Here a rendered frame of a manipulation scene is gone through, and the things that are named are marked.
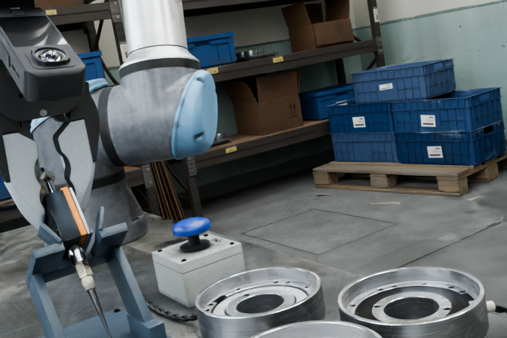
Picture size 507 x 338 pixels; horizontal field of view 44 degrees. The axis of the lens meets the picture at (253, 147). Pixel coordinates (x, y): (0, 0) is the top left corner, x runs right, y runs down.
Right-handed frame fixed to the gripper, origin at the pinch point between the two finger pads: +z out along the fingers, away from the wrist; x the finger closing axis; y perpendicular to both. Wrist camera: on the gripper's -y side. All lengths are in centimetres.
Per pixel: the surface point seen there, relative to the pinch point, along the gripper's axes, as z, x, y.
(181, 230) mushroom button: 5.2, -11.7, 0.7
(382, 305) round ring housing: 7.7, -16.2, -22.3
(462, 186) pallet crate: 98, -287, 184
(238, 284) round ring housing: 8.4, -11.9, -8.7
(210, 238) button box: 7.9, -16.0, 2.9
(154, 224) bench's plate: 14.4, -22.8, 33.2
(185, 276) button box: 8.9, -10.0, -2.0
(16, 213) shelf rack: 76, -61, 315
